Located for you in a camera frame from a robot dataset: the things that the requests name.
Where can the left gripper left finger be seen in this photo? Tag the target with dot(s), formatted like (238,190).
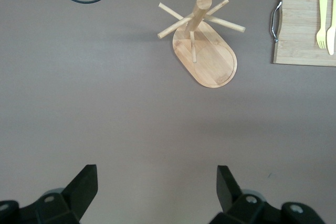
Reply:
(76,197)

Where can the wooden mug rack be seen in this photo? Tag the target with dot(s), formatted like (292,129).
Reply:
(212,58)

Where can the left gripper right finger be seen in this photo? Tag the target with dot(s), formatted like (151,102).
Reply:
(231,200)

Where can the yellow plastic knife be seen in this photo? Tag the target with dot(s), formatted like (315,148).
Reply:
(331,37)

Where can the bamboo cutting board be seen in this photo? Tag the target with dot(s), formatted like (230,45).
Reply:
(296,24)

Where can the yellow plastic fork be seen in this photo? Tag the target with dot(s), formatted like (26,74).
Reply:
(323,11)

